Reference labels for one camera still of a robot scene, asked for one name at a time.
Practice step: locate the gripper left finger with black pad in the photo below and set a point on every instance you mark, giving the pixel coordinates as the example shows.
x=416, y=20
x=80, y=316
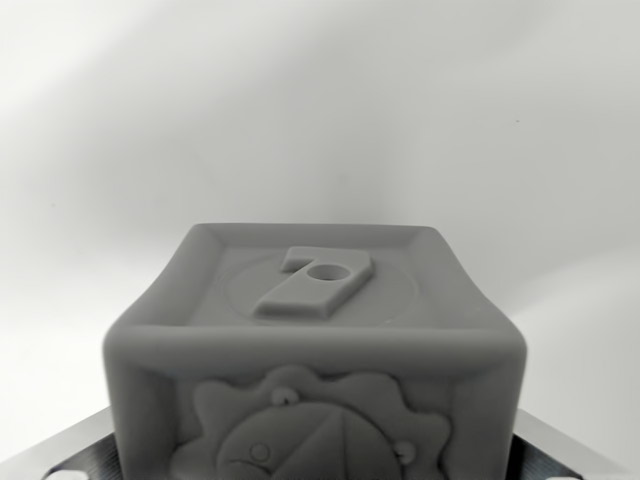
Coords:
x=75, y=455

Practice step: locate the grey embossed toy cube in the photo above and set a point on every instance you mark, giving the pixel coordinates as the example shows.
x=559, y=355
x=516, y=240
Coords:
x=315, y=350

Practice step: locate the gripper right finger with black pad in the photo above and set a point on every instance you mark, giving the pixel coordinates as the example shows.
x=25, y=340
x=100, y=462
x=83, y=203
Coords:
x=540, y=462

